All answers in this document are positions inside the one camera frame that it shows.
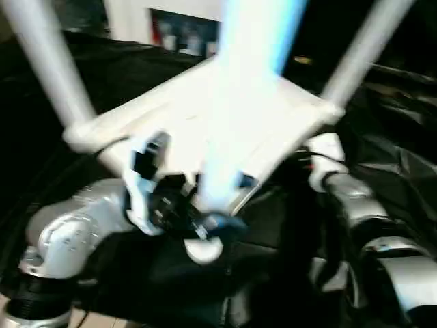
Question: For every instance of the white plastic table top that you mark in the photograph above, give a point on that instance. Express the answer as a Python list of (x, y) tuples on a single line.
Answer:
[(153, 112)]

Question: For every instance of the white plastic table leg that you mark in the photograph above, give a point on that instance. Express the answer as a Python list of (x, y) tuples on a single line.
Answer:
[(358, 51), (51, 68), (239, 85)]

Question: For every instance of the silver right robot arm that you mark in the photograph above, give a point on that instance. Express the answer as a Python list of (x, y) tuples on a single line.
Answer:
[(358, 198)]

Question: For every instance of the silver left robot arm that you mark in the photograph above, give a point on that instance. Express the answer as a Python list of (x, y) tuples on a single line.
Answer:
[(75, 232)]

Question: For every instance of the small tan label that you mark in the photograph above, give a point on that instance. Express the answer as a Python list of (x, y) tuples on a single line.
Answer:
[(302, 60)]

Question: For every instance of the black mat cloth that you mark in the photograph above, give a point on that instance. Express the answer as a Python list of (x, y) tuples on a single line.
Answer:
[(51, 177)]

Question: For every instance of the long black rod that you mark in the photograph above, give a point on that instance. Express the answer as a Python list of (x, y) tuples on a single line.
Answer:
[(409, 73)]

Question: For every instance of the dark tall cabinet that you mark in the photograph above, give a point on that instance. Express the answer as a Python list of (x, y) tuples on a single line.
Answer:
[(324, 17)]

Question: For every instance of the white display cabinet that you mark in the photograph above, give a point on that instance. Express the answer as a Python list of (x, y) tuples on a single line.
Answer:
[(129, 20)]

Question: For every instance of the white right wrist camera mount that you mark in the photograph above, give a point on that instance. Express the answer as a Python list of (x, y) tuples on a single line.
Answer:
[(327, 160)]

